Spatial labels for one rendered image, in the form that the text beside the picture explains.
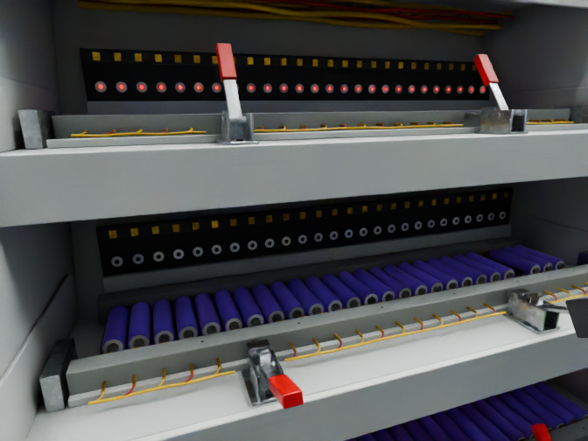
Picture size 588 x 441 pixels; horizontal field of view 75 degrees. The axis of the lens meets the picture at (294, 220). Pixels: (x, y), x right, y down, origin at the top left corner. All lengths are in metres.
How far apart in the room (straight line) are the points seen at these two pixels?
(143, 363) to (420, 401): 0.22
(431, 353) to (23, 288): 0.32
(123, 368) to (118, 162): 0.15
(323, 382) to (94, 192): 0.21
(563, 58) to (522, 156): 0.24
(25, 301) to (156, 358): 0.10
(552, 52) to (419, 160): 0.34
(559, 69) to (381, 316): 0.42
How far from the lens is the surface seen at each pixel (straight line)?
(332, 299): 0.39
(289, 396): 0.23
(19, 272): 0.33
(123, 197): 0.28
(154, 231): 0.42
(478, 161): 0.39
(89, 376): 0.33
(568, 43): 0.64
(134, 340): 0.37
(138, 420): 0.31
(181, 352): 0.32
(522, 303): 0.43
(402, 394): 0.34
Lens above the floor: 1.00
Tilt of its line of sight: 4 degrees up
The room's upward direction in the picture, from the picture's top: 7 degrees counter-clockwise
